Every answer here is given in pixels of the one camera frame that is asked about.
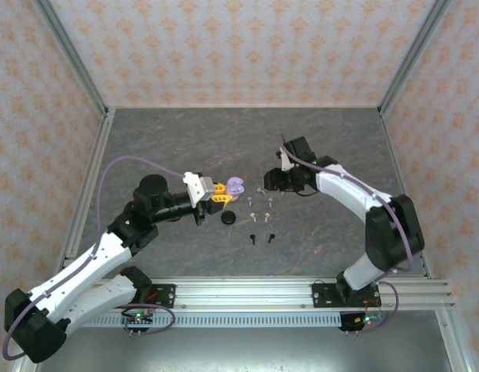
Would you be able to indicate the aluminium frame post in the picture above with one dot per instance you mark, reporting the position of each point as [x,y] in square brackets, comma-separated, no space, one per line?
[413,58]
[74,58]

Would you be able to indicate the aluminium frame rail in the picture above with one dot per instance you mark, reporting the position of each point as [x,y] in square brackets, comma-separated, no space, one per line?
[454,345]
[22,366]

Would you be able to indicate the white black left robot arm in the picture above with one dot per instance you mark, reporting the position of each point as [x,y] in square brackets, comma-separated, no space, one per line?
[80,267]

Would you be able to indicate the small circuit board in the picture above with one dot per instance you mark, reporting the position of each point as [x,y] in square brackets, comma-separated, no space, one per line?
[138,319]
[366,320]

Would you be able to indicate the aluminium floor rail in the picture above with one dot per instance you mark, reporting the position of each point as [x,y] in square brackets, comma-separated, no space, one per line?
[398,170]
[93,162]

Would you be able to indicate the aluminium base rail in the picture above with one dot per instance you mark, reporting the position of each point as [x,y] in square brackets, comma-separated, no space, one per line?
[243,292]

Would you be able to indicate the purple earbud charging case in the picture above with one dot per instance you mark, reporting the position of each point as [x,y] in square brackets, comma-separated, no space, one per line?
[235,187]

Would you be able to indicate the black earbud charging case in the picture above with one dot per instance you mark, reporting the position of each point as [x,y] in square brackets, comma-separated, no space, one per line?
[228,218]

